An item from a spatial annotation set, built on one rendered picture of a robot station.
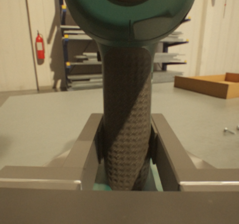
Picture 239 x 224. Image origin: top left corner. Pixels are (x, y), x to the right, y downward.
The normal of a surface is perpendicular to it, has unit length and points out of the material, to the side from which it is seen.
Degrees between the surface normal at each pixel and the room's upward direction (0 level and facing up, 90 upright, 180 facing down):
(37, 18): 90
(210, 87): 90
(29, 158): 0
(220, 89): 90
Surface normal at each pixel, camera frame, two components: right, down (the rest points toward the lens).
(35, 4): 0.34, 0.26
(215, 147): 0.00, -0.96
